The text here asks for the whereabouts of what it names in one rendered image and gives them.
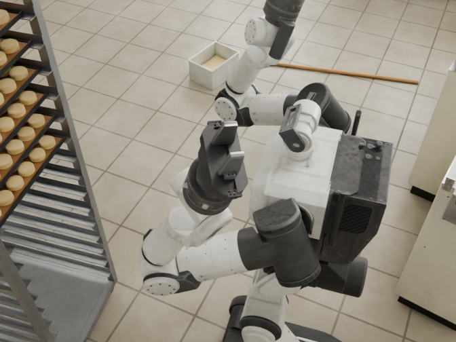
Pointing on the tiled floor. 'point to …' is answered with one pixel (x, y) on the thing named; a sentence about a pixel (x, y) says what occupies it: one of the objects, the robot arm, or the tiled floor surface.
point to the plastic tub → (212, 64)
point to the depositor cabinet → (437, 143)
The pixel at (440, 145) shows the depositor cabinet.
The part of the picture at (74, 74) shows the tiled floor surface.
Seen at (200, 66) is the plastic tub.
